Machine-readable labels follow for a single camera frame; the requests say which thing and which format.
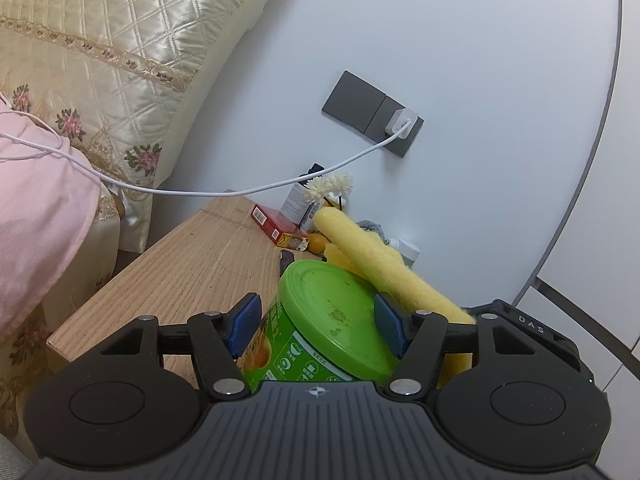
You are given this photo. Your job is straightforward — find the grey crumpled cloth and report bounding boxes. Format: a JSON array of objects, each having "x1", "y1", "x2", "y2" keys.
[{"x1": 355, "y1": 219, "x2": 387, "y2": 244}]

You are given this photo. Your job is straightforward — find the cream quilted floral pillow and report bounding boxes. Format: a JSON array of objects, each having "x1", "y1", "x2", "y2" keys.
[{"x1": 0, "y1": 0, "x2": 297, "y2": 192}]

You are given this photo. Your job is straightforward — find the wooden bedside table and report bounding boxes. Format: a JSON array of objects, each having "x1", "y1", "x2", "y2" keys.
[{"x1": 46, "y1": 196, "x2": 321, "y2": 391}]

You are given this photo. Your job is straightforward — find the white artificial flowers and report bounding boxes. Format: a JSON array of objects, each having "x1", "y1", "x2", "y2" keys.
[{"x1": 304, "y1": 172, "x2": 355, "y2": 207}]

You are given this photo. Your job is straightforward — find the white charging cable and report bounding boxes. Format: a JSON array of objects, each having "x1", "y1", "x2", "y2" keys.
[{"x1": 0, "y1": 93, "x2": 414, "y2": 197}]

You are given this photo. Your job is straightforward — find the small brown packet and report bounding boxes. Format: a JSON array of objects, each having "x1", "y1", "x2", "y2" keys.
[{"x1": 276, "y1": 232, "x2": 311, "y2": 252}]

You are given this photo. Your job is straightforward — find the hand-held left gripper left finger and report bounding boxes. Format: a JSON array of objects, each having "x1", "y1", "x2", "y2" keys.
[{"x1": 100, "y1": 292, "x2": 263, "y2": 402}]

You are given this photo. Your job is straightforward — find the white charger plug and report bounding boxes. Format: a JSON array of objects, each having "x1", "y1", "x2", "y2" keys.
[{"x1": 384, "y1": 108, "x2": 416, "y2": 139}]

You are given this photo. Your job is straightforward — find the yellow cleaning cloth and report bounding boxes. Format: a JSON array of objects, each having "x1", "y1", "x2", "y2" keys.
[{"x1": 312, "y1": 208, "x2": 477, "y2": 391}]

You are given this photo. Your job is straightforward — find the dark grey wall socket panel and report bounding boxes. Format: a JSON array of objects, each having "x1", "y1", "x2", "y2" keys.
[{"x1": 321, "y1": 70, "x2": 425, "y2": 159}]

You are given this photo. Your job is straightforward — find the green lidded container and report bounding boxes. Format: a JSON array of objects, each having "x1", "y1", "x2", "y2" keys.
[{"x1": 243, "y1": 259, "x2": 402, "y2": 397}]

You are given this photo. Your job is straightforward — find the pink blanket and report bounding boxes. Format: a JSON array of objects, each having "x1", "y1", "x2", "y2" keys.
[{"x1": 0, "y1": 92, "x2": 102, "y2": 342}]

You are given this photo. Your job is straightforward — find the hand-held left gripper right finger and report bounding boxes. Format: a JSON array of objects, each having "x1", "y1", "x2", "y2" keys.
[{"x1": 374, "y1": 292, "x2": 507, "y2": 404}]

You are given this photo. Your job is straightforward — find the white labelled bottle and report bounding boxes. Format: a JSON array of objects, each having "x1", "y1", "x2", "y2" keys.
[{"x1": 282, "y1": 182, "x2": 321, "y2": 227}]

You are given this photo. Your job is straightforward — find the small white jar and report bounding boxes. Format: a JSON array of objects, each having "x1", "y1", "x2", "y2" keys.
[{"x1": 387, "y1": 237, "x2": 421, "y2": 269}]

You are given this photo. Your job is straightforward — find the red flat box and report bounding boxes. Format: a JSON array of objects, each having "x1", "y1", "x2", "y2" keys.
[{"x1": 250, "y1": 204, "x2": 302, "y2": 246}]

